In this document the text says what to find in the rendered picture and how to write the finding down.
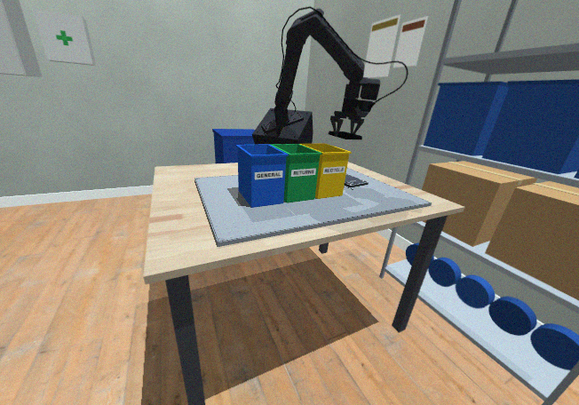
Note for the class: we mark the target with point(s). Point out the yellow bin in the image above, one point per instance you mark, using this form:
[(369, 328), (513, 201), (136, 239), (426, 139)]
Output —
[(332, 169)]

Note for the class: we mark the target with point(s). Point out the blue open-top bin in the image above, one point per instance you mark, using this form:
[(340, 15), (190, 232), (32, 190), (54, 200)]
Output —
[(261, 174)]

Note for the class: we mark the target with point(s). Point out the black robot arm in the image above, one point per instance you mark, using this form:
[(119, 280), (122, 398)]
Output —
[(352, 66)]

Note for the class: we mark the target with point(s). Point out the green bin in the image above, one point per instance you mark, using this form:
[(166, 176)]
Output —
[(301, 173)]

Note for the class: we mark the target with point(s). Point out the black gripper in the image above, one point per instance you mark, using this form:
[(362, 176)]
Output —
[(353, 117)]

